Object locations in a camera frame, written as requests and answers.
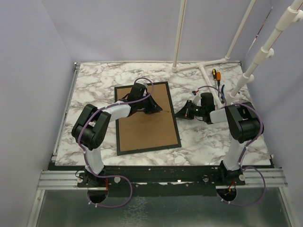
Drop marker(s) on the white PVC jointed pole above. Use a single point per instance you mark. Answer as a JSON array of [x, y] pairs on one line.
[[291, 15]]

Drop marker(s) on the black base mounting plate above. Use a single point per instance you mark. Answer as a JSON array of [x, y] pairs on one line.
[[160, 181]]

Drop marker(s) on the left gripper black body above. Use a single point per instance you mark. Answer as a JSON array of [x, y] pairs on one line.
[[142, 104]]

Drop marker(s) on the black picture frame brown backing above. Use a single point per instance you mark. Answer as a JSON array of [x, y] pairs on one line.
[[149, 132]]

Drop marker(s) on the aluminium rail left edge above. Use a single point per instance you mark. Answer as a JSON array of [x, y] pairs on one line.
[[66, 108]]

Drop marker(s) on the orange handle screwdriver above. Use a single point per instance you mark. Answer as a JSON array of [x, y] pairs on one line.
[[218, 79]]

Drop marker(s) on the blue handle pliers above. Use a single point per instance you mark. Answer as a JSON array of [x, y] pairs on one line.
[[222, 95]]

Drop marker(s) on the white PVC pipe stand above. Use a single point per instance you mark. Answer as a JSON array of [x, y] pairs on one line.
[[201, 65]]

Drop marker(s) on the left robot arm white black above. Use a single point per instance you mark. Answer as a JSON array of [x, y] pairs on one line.
[[91, 126]]

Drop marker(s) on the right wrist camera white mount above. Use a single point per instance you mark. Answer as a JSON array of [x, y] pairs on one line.
[[196, 97]]

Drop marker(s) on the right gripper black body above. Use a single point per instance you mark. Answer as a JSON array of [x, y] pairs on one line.
[[196, 110]]

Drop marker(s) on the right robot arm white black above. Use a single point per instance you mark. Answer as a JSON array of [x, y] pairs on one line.
[[244, 124]]

